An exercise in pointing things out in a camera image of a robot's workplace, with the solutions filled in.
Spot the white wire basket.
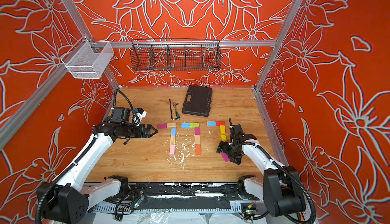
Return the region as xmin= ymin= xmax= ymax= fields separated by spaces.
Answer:
xmin=62 ymin=41 xmax=114 ymax=79

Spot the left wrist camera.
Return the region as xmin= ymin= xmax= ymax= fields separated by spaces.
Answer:
xmin=132 ymin=108 xmax=147 ymax=126

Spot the natural wood block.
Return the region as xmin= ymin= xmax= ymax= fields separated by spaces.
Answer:
xmin=195 ymin=135 xmax=201 ymax=144
xmin=170 ymin=136 xmax=176 ymax=145
xmin=167 ymin=123 xmax=176 ymax=128

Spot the black hex key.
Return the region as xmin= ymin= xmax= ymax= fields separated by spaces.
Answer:
xmin=169 ymin=99 xmax=179 ymax=120

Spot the pink block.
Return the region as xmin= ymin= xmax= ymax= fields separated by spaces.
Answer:
xmin=169 ymin=145 xmax=176 ymax=156

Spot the black plastic tool case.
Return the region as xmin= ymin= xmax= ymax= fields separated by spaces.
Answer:
xmin=182 ymin=85 xmax=212 ymax=117

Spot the orange block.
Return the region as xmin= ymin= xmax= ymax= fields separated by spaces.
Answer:
xmin=196 ymin=144 xmax=202 ymax=155

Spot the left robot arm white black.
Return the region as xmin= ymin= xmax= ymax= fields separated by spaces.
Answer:
xmin=35 ymin=101 xmax=158 ymax=224

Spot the red block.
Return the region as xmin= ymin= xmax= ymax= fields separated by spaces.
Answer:
xmin=216 ymin=121 xmax=225 ymax=126

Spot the green block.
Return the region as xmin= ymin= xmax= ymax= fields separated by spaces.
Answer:
xmin=190 ymin=122 xmax=200 ymax=128

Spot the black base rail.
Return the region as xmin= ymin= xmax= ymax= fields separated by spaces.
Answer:
xmin=129 ymin=182 xmax=261 ymax=201

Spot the black wire basket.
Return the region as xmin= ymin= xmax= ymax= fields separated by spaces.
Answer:
xmin=130 ymin=39 xmax=222 ymax=72

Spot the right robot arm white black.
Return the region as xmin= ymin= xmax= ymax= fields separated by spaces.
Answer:
xmin=216 ymin=123 xmax=316 ymax=224

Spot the green handled ratchet wrench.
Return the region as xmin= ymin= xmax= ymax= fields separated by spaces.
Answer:
xmin=172 ymin=103 xmax=180 ymax=120

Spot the light blue block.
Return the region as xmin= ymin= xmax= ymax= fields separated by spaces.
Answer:
xmin=181 ymin=123 xmax=191 ymax=128
xmin=207 ymin=121 xmax=216 ymax=127

